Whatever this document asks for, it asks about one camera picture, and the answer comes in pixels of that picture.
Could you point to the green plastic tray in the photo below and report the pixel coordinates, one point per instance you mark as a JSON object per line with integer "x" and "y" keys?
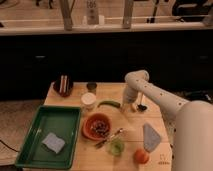
{"x": 64, "y": 123}

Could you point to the white cup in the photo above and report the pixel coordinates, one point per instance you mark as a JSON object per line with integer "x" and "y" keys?
{"x": 88, "y": 100}

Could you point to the blue sponge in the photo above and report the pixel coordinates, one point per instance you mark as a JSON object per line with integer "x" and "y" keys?
{"x": 54, "y": 143}

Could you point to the green plastic cup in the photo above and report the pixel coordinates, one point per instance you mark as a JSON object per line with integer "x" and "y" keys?
{"x": 116, "y": 147}

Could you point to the orange bowl with beans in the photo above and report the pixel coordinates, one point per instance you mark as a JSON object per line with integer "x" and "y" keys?
{"x": 96, "y": 127}

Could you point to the blue folded cloth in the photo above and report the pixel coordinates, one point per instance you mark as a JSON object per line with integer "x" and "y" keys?
{"x": 151, "y": 138}

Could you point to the dark bowl with sticks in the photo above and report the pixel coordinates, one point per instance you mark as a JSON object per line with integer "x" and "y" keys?
{"x": 63, "y": 86}

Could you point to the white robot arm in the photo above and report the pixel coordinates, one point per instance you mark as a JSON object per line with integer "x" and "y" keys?
{"x": 193, "y": 139}

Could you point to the green pepper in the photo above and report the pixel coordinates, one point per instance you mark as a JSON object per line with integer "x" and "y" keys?
{"x": 110, "y": 103}

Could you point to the black and white spoon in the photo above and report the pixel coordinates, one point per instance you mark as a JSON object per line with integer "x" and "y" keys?
{"x": 140, "y": 106}

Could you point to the small dark cup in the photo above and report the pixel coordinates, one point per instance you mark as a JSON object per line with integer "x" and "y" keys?
{"x": 91, "y": 87}

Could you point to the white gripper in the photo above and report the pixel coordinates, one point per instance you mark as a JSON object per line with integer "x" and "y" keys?
{"x": 129, "y": 96}

